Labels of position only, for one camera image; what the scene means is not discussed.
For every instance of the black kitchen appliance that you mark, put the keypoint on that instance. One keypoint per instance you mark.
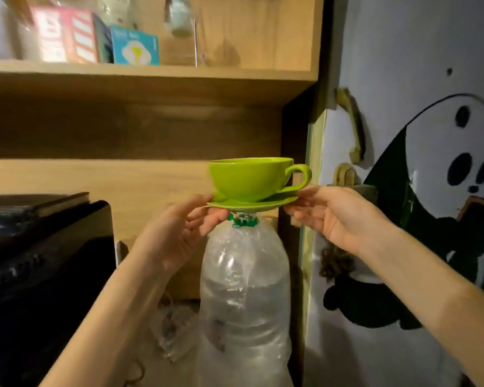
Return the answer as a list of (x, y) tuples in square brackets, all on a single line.
[(36, 286)]

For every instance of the large clear plastic bottle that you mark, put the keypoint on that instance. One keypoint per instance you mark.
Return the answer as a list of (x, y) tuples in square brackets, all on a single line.
[(244, 302)]

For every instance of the person's left thumb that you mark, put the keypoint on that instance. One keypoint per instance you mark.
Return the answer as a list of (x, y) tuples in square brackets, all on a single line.
[(193, 203)]

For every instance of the green teacup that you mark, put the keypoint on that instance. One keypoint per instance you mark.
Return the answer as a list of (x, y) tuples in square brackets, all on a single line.
[(250, 177)]

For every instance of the dark teal box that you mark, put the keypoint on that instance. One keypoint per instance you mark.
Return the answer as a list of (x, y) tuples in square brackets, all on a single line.
[(103, 42)]

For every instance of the person's right thumb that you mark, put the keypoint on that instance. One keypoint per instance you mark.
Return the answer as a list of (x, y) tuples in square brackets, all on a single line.
[(316, 192)]

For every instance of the clear acrylic stand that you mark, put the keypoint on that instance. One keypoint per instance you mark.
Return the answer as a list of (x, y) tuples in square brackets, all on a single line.
[(195, 40)]

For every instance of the person's right forearm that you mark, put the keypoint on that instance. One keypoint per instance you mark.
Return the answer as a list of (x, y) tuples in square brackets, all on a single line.
[(435, 294)]

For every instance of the person's left forearm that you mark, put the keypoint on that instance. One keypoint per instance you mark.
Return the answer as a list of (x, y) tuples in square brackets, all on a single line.
[(117, 318)]

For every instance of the person's left hand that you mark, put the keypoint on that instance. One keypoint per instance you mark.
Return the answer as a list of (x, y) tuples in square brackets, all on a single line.
[(165, 237)]

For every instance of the wooden shelf unit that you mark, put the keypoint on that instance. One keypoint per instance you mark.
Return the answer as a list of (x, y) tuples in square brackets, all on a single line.
[(145, 128)]

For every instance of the panda sticker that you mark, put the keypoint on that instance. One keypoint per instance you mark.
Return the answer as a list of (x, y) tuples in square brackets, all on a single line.
[(439, 157)]

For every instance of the green saucer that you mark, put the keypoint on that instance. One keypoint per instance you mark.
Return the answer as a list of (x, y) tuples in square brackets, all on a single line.
[(262, 204)]

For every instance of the clear plastic container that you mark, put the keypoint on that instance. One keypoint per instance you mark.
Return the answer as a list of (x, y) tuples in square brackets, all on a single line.
[(2, 30)]

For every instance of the light blue box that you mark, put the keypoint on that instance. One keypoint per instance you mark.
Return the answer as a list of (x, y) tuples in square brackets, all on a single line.
[(135, 46)]

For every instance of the crumpled clear plastic bag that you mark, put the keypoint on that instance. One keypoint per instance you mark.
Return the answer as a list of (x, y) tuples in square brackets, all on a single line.
[(173, 330)]

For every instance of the white door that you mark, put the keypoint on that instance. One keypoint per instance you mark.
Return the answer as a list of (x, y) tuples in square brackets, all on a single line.
[(395, 48)]

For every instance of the dark flat board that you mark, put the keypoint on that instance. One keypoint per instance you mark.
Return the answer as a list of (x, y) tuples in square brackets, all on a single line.
[(32, 202)]

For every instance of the brass door latch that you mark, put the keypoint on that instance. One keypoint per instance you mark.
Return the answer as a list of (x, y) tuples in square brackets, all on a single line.
[(344, 174)]

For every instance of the person's right hand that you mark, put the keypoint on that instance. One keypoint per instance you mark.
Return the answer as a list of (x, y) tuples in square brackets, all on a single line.
[(347, 219)]

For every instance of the green bottle cap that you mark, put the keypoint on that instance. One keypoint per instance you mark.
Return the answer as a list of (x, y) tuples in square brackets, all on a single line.
[(242, 220)]

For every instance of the pink cardboard box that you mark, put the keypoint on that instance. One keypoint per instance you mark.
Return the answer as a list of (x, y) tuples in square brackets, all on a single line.
[(62, 34)]

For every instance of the pale small figure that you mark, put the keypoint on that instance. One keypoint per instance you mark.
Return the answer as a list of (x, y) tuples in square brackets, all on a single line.
[(178, 16)]

